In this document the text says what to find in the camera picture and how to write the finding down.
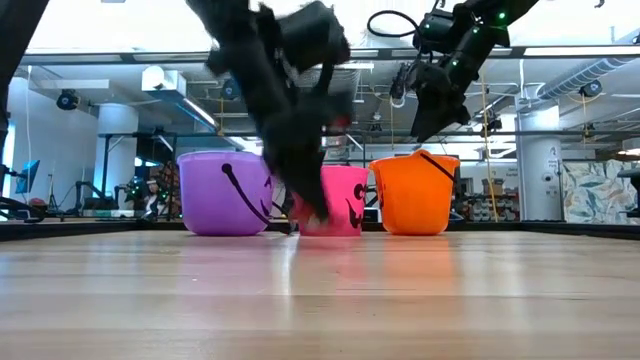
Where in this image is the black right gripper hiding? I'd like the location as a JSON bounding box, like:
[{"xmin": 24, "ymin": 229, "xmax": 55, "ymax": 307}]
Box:
[{"xmin": 407, "ymin": 24, "xmax": 511, "ymax": 144}]

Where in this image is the yellow hanging cable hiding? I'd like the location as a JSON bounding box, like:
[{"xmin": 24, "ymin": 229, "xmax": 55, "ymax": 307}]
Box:
[{"xmin": 478, "ymin": 74, "xmax": 501, "ymax": 224}]

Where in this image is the leaf patterned panel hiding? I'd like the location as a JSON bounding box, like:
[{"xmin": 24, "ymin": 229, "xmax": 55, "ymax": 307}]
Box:
[{"xmin": 562, "ymin": 159, "xmax": 640, "ymax": 225}]

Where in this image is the black aluminium table frame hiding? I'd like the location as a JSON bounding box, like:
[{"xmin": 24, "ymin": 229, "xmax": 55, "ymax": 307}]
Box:
[{"xmin": 0, "ymin": 218, "xmax": 640, "ymax": 242}]

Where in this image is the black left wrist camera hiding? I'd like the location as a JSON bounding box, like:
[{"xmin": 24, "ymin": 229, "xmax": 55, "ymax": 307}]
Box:
[{"xmin": 269, "ymin": 0, "xmax": 352, "ymax": 74}]

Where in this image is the black chair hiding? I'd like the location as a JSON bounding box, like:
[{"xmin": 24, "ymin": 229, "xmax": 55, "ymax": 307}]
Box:
[{"xmin": 616, "ymin": 168, "xmax": 640, "ymax": 219}]

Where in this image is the ribbed silver duct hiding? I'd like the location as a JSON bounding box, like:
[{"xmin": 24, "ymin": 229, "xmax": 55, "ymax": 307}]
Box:
[{"xmin": 536, "ymin": 56, "xmax": 632, "ymax": 102}]

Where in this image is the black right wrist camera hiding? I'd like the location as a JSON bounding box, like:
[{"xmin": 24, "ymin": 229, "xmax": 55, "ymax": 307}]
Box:
[{"xmin": 416, "ymin": 9, "xmax": 469, "ymax": 54}]

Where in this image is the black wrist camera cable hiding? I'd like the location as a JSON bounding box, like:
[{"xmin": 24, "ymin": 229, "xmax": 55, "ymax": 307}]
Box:
[{"xmin": 366, "ymin": 9, "xmax": 426, "ymax": 39}]

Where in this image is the white round pillar with signs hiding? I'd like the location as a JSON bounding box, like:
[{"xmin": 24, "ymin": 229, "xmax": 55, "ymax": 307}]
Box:
[{"xmin": 516, "ymin": 105, "xmax": 565, "ymax": 222}]

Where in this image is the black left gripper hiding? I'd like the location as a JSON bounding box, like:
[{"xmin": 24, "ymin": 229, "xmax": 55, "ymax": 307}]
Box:
[{"xmin": 260, "ymin": 89, "xmax": 354, "ymax": 222}]

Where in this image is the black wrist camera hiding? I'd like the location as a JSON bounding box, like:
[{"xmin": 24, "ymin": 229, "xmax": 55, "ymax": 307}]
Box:
[
  {"xmin": 416, "ymin": 9, "xmax": 469, "ymax": 54},
  {"xmin": 269, "ymin": 0, "xmax": 352, "ymax": 74}
]

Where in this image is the purple halloween bucket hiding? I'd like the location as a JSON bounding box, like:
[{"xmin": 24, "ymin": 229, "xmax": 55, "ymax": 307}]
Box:
[{"xmin": 177, "ymin": 151, "xmax": 280, "ymax": 237}]

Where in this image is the black round cable reel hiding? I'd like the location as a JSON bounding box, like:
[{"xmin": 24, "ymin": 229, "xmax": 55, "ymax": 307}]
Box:
[
  {"xmin": 578, "ymin": 79, "xmax": 604, "ymax": 99},
  {"xmin": 55, "ymin": 88, "xmax": 81, "ymax": 112},
  {"xmin": 219, "ymin": 79, "xmax": 241, "ymax": 102}
]

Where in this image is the grey overhead beam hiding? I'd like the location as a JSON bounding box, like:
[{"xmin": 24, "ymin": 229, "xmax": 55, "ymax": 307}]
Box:
[{"xmin": 19, "ymin": 45, "xmax": 640, "ymax": 66}]

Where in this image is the pink halloween bucket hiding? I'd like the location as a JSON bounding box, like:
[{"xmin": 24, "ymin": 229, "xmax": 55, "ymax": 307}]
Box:
[{"xmin": 290, "ymin": 165, "xmax": 372, "ymax": 238}]

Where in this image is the black hanging ceiling camera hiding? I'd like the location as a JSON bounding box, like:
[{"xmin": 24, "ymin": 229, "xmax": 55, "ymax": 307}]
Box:
[{"xmin": 388, "ymin": 61, "xmax": 414, "ymax": 102}]

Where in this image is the plain white pillar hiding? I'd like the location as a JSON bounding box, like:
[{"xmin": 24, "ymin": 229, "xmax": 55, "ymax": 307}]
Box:
[{"xmin": 96, "ymin": 103, "xmax": 140, "ymax": 201}]

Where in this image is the orange halloween bucket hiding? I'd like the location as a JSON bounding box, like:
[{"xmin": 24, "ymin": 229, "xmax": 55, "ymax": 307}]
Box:
[{"xmin": 368, "ymin": 148, "xmax": 461, "ymax": 236}]

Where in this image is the blue lit monitor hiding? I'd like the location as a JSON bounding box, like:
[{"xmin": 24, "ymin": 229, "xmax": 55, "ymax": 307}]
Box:
[{"xmin": 14, "ymin": 159, "xmax": 42, "ymax": 196}]

